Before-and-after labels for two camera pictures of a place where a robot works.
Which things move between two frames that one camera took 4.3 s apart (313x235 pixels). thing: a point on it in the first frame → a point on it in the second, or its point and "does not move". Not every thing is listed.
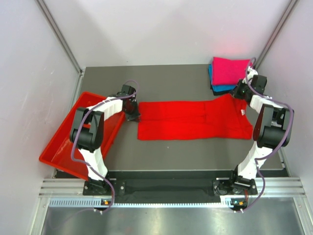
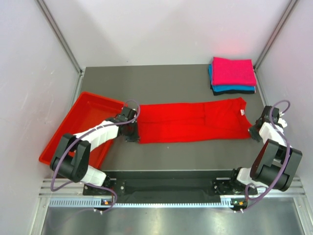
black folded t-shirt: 219,93 does not move
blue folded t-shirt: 218,87 does not move
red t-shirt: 222,118 does not move
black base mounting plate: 204,183 does not move
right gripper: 240,83 → 252,130
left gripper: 134,116 → 134,137
